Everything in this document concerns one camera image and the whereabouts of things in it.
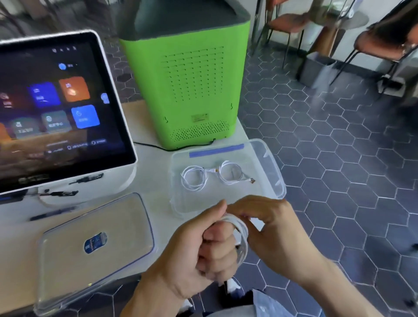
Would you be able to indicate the blue tape strip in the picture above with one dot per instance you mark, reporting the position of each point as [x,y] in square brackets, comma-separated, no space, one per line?
[217,150]

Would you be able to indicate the orange chair with black legs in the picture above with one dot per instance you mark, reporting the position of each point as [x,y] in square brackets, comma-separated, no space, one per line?
[287,23]
[382,45]

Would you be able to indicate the grey square bin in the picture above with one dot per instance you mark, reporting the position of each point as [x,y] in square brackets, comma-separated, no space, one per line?
[315,70]

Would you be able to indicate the round grey table wooden base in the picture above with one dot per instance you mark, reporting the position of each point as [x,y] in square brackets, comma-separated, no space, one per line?
[336,23]

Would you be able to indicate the person's right forearm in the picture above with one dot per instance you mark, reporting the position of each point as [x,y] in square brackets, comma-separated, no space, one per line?
[343,294]

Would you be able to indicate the clear plastic lid blue label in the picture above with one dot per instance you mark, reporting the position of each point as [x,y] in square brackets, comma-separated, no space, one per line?
[94,248]

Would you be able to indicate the person's left thumb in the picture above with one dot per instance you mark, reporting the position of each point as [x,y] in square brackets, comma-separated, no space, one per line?
[209,217]

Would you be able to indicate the person's right thumb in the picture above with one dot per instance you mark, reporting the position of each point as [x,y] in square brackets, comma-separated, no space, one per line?
[256,240]

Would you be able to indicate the person's right hand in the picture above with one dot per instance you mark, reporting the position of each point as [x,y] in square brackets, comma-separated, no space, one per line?
[284,238]

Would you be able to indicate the person's light blue shirt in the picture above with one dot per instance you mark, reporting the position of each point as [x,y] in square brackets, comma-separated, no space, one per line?
[254,303]

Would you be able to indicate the green appliance with grey top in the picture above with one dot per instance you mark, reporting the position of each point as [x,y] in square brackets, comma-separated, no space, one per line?
[192,81]

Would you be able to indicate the blue pen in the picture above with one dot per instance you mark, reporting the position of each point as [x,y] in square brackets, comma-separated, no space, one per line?
[52,214]

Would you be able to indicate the person's left forearm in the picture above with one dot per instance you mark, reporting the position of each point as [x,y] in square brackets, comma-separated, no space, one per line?
[153,300]

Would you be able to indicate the person's left hand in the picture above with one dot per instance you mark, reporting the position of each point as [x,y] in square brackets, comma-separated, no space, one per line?
[183,254]

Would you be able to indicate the clear plastic container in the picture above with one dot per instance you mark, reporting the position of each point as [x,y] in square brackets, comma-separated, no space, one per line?
[261,163]

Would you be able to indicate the white touchscreen terminal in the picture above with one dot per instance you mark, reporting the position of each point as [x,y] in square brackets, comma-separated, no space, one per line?
[62,107]

